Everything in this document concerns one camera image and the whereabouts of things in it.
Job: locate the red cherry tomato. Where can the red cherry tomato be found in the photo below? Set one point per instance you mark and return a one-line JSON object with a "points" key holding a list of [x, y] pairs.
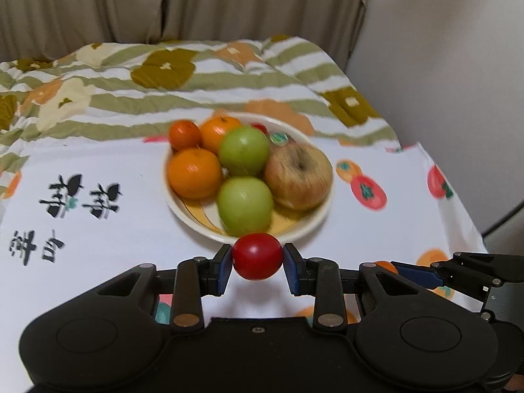
{"points": [[258, 256], [259, 127]]}

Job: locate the medium orange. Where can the medium orange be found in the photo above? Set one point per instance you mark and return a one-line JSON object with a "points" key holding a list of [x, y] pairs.
{"points": [[217, 131]]}

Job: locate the small tangerine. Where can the small tangerine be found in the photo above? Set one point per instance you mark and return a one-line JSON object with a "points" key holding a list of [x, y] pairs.
{"points": [[185, 134]]}

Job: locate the large orange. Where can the large orange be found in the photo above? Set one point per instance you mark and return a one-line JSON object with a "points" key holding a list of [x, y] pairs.
{"points": [[194, 174]]}

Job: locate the green apple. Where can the green apple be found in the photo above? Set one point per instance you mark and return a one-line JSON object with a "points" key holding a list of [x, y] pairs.
{"points": [[245, 205], [244, 151]]}

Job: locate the beige curtain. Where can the beige curtain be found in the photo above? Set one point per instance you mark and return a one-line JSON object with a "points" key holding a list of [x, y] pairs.
{"points": [[184, 4]]}

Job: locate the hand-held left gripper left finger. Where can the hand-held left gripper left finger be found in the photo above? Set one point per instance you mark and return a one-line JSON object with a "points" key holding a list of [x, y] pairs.
{"points": [[224, 270]]}

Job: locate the white printed tablecloth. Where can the white printed tablecloth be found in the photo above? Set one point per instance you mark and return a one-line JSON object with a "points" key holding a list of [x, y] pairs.
{"points": [[102, 254]]}

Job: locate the brown kiwi with sticker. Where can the brown kiwi with sticker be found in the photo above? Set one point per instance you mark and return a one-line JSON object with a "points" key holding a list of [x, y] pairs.
{"points": [[282, 139]]}

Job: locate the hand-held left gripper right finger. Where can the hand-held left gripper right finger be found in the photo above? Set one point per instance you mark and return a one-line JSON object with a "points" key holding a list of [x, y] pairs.
{"points": [[291, 270]]}

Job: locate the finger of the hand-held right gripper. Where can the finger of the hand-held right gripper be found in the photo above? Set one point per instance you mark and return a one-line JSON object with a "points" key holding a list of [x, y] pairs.
{"points": [[417, 274]]}

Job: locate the floral striped blanket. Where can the floral striped blanket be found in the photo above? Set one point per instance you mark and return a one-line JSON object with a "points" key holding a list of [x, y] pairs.
{"points": [[123, 90]]}

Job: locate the large yellow-red apple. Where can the large yellow-red apple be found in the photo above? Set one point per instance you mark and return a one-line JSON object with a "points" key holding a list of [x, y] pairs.
{"points": [[299, 178]]}

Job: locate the cream plate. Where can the cream plate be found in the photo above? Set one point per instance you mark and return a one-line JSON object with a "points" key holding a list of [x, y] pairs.
{"points": [[312, 219]]}

